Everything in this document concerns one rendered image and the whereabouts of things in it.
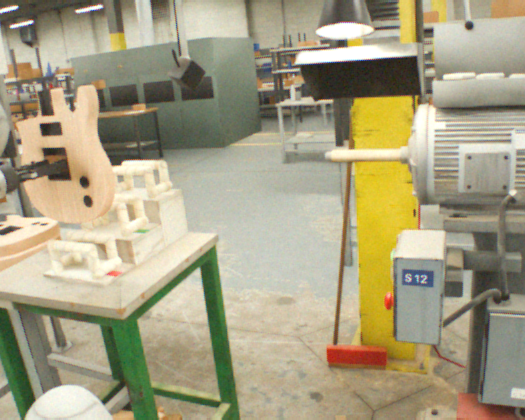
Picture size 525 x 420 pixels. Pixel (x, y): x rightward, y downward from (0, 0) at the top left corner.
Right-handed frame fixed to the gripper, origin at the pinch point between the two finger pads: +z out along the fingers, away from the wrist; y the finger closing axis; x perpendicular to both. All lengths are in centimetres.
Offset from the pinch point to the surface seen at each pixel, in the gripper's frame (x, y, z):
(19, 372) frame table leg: -70, -27, -13
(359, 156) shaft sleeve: -4, 83, 25
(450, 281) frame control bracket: -26, 108, 1
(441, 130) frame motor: 4, 104, 19
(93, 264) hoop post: -29.8, 9.8, -2.2
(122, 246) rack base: -29.1, 9.9, 11.1
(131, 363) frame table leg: -54, 27, -12
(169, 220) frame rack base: -27.0, 13.9, 31.8
